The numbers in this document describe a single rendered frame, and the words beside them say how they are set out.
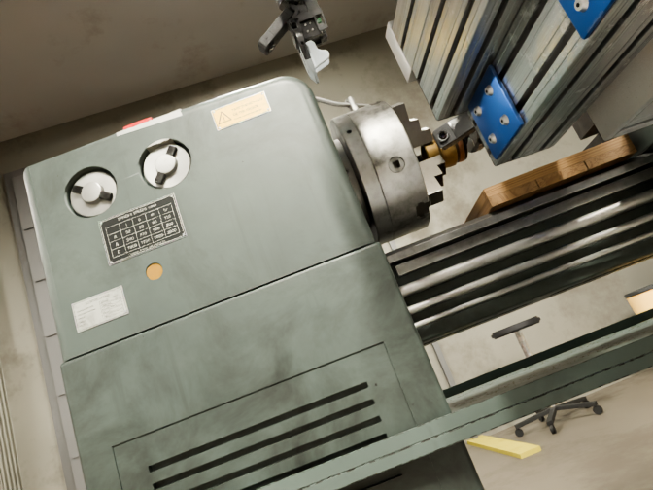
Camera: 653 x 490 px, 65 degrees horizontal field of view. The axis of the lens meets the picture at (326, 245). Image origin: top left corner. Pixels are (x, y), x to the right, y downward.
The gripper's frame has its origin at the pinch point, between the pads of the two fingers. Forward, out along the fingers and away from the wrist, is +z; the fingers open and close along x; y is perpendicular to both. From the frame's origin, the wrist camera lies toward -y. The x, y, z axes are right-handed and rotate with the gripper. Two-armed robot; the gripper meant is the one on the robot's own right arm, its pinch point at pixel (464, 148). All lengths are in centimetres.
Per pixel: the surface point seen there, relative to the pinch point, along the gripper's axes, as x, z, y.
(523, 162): 81, 301, 148
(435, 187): -9.9, -10.2, -13.2
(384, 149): -1.0, -18.8, -21.8
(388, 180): -7.0, -17.0, -23.4
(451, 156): -2.9, -6.0, -5.8
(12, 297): 113, 255, -279
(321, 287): -25, -29, -44
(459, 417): -52, -33, -31
